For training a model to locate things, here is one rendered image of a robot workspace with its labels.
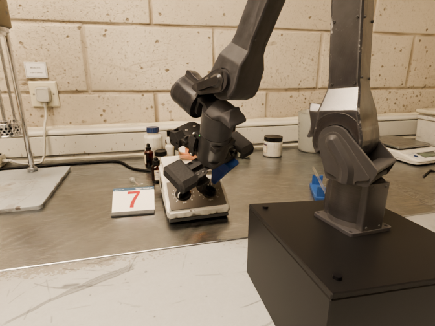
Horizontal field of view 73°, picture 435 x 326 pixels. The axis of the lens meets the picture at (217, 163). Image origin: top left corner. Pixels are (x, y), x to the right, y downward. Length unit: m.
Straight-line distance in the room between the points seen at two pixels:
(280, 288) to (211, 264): 0.16
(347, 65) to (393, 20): 1.18
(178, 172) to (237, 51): 0.22
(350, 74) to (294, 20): 0.93
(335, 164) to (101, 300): 0.35
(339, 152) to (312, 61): 1.00
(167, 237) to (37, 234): 0.25
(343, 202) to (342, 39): 0.18
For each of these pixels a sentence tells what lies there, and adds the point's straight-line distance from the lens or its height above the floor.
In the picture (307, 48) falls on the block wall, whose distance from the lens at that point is 1.31.
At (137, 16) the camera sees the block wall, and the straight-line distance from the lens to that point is 1.15.
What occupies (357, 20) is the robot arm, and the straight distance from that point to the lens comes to 0.38.
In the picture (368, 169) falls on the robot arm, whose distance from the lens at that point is 0.34.
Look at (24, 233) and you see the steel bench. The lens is 0.68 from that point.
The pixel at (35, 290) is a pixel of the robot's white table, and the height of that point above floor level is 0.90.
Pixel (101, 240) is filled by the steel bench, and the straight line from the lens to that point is 0.59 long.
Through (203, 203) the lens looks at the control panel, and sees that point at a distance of 0.61.
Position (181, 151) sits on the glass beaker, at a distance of 0.70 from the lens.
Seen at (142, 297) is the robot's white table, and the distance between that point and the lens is 0.45.
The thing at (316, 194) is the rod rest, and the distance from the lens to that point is 0.75.
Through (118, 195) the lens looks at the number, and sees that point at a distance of 0.69.
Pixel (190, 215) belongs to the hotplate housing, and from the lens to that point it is 0.60.
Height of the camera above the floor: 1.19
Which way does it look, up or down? 17 degrees down
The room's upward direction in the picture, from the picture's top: straight up
